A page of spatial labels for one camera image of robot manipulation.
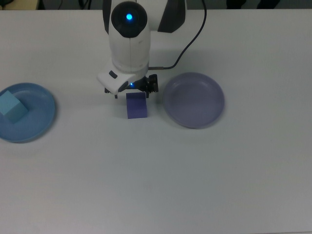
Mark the blue plate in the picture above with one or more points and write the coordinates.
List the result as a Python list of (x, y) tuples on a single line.
[(36, 122)]

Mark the purple plate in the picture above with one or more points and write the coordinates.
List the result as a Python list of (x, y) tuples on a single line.
[(195, 101)]

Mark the purple cube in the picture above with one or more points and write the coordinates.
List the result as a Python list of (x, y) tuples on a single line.
[(137, 107)]

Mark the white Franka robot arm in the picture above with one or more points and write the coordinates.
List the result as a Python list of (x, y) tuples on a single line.
[(130, 48)]

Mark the light blue cube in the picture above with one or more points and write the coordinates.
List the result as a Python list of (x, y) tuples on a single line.
[(11, 104)]

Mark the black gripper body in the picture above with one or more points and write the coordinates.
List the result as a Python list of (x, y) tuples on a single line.
[(139, 85)]

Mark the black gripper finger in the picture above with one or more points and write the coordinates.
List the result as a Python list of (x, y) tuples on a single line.
[(107, 90), (152, 84)]

